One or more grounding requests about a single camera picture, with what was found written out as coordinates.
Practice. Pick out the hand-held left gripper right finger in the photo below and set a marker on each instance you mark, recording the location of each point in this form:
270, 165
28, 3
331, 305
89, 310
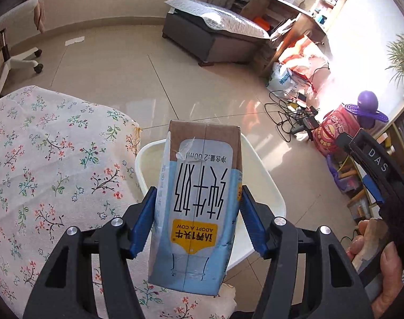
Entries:
253, 226

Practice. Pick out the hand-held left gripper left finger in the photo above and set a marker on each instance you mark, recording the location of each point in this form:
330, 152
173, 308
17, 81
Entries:
143, 222

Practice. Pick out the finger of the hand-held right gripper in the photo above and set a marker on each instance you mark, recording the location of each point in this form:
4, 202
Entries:
344, 143
373, 189

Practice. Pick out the white plastic bin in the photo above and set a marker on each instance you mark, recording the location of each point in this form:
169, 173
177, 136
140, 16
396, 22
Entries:
258, 186

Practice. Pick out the blue and brown milk carton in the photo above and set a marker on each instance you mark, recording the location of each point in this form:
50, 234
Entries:
195, 206

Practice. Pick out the person's right hand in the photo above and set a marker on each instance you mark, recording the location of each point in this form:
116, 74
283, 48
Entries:
389, 272

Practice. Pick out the red snack bag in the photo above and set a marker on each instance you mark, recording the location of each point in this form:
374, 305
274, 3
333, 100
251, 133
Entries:
334, 129

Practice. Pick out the purple ball toy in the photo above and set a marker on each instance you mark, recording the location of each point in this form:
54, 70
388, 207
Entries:
368, 101

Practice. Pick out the white plastic bag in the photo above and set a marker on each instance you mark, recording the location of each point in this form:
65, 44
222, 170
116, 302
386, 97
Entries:
283, 78

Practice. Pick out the orange plastic bags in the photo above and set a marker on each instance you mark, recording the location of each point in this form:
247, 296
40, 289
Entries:
303, 55

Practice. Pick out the floral tablecloth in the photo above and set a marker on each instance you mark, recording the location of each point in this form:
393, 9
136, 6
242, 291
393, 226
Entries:
55, 172

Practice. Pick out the green potted plant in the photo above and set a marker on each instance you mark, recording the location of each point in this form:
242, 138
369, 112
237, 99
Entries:
402, 56

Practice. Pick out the wooden desk shelf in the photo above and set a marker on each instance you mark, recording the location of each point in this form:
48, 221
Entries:
301, 26

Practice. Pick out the cardboard box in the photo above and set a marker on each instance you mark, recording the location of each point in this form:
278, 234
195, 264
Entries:
256, 6

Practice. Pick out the grey ottoman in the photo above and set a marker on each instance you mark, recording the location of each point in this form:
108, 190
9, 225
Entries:
202, 43

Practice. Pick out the white paper sheet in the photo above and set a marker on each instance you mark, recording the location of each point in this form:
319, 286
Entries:
74, 41

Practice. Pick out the white office chair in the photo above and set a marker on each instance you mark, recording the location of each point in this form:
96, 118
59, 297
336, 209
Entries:
17, 16

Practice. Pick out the brown blanket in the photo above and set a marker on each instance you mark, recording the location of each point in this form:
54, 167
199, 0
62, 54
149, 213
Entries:
39, 3

